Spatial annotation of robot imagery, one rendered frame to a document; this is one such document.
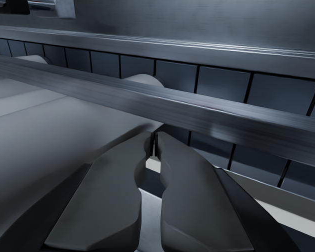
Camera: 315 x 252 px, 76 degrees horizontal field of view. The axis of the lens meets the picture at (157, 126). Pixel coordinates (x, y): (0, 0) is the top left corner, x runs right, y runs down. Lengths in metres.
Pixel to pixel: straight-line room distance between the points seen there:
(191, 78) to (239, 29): 0.06
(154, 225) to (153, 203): 0.04
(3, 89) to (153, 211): 0.20
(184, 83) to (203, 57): 0.02
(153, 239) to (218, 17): 0.27
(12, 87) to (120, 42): 0.10
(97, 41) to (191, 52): 0.10
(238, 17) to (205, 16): 0.03
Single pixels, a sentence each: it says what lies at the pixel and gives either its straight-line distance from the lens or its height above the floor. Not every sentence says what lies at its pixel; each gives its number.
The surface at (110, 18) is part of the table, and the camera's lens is 0.27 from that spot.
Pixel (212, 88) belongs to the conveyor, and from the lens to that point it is 0.16.
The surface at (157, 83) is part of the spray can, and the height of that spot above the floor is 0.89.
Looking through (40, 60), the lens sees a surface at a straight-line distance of 0.28.
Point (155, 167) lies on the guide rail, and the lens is 0.17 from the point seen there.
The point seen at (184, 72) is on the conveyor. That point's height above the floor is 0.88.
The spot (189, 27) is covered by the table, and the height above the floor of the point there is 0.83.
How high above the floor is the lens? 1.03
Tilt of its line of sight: 51 degrees down
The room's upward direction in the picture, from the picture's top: 127 degrees counter-clockwise
